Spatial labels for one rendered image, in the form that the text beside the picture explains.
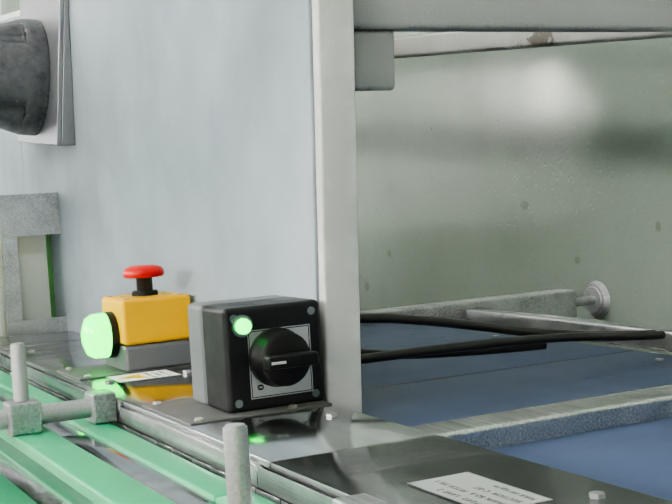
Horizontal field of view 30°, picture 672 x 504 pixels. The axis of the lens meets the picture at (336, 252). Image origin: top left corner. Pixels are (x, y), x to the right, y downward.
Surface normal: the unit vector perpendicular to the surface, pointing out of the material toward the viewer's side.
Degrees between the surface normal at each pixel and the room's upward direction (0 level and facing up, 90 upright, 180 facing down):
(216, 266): 0
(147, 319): 90
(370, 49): 90
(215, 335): 0
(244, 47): 0
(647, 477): 90
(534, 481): 90
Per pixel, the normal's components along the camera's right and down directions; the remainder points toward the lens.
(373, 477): -0.06, -1.00
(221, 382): -0.89, 0.07
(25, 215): 0.45, 0.02
